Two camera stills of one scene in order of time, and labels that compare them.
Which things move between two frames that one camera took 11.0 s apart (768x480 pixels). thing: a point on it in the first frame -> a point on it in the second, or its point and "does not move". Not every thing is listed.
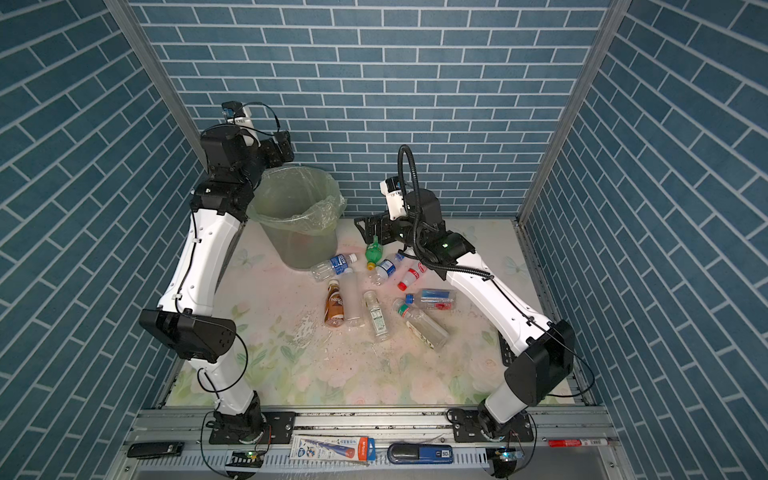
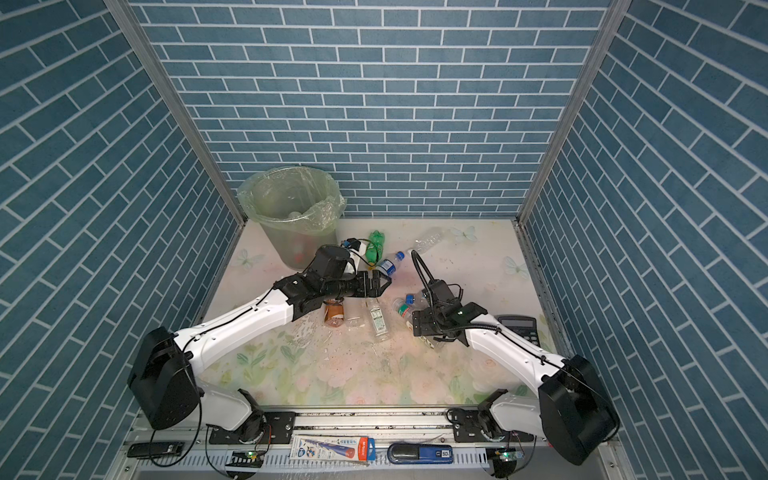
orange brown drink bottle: x=334 y=310 does not move
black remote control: x=155 y=449 does not move
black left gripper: x=281 y=146 -> x=376 y=289
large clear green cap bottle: x=420 y=323 does not move
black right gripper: x=385 y=222 -> x=421 y=319
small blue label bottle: x=385 y=268 does not move
